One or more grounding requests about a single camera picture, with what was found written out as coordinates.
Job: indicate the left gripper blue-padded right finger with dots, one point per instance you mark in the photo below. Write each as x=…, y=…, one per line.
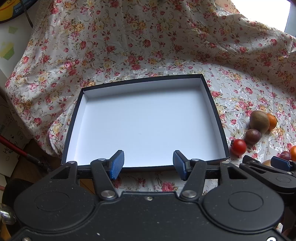
x=193, y=172

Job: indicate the floral tablecloth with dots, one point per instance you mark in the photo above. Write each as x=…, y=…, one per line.
x=74, y=44

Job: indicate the dark purple plum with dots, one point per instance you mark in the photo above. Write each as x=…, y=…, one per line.
x=252, y=136

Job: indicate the red rod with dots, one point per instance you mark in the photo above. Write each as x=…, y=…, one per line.
x=17, y=150

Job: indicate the yellow black round object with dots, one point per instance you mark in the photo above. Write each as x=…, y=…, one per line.
x=11, y=9

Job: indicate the red cherry tomato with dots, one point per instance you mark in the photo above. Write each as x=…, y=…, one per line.
x=238, y=147

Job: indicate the brown kiwi fruit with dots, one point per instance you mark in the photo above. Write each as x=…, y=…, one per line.
x=259, y=120

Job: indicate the small orange mandarin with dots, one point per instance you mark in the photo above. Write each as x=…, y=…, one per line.
x=272, y=121

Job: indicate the black box with white interior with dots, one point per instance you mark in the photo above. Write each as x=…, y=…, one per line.
x=148, y=119

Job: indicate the orange mandarin at edge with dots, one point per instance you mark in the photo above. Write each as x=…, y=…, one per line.
x=293, y=153

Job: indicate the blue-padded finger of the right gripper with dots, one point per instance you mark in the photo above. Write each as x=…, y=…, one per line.
x=280, y=163

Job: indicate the paper with green cupcake print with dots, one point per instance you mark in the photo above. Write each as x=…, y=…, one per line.
x=15, y=36

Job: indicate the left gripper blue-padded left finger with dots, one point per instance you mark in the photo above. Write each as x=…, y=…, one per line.
x=104, y=171

